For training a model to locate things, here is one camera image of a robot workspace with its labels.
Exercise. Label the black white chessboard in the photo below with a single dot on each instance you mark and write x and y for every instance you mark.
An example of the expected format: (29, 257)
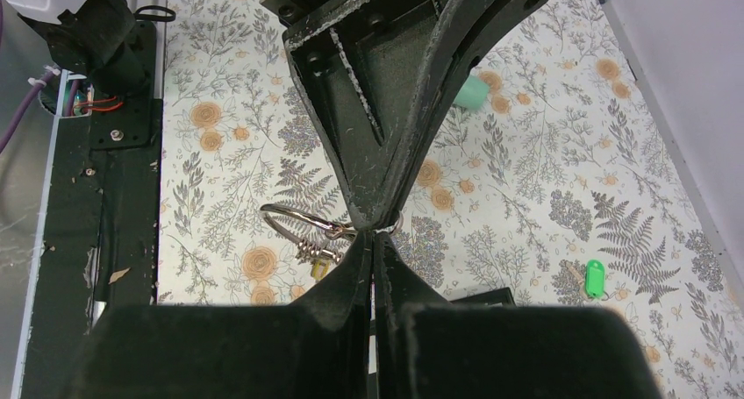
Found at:
(496, 297)

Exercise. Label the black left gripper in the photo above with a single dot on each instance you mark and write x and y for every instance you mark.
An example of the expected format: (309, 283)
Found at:
(377, 78)

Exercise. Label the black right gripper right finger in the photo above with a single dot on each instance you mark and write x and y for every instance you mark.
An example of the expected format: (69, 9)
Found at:
(428, 347)

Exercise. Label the floral patterned table mat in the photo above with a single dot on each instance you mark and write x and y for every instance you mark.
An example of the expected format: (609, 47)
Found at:
(563, 164)

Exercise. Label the yellow key tag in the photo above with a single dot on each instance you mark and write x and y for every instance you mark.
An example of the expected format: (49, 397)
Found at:
(319, 269)

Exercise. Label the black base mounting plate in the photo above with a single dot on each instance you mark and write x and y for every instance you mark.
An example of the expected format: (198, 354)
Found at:
(98, 248)

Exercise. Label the silver keyring with clips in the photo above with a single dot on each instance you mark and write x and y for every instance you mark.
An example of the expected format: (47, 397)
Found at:
(259, 263)

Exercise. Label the green key tag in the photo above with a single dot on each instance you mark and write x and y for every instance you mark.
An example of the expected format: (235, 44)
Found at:
(594, 283)

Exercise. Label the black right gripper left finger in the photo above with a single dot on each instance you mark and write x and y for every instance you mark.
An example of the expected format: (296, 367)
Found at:
(314, 347)

